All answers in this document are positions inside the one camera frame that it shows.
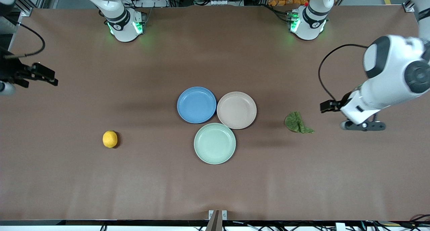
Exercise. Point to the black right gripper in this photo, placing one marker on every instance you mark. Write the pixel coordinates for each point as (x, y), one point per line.
(13, 70)

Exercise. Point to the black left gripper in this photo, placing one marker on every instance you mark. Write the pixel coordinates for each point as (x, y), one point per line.
(337, 104)

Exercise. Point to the green lettuce leaf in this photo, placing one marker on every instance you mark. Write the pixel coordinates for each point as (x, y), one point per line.
(295, 122)

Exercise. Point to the yellow lemon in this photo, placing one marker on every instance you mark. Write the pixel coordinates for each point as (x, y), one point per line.
(110, 139)

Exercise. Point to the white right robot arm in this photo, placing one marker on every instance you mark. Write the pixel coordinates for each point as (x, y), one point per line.
(122, 29)

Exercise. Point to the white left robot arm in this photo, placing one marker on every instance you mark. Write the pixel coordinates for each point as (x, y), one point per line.
(386, 86)

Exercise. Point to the beige pink plate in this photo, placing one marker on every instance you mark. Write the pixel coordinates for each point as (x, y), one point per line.
(237, 110)

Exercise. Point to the pale green plate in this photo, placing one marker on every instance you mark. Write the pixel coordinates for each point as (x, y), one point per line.
(215, 143)

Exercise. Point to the brown table cover sheet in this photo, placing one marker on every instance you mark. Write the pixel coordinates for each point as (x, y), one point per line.
(215, 56)

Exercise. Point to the blue plate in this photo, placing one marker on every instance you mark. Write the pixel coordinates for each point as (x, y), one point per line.
(196, 105)

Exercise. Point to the aluminium frame profile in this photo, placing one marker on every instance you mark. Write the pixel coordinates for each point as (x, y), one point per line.
(28, 0)

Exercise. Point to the metal corner bracket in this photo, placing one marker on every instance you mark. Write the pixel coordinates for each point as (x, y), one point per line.
(410, 6)

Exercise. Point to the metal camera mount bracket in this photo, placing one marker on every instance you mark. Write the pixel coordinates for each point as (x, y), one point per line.
(217, 219)

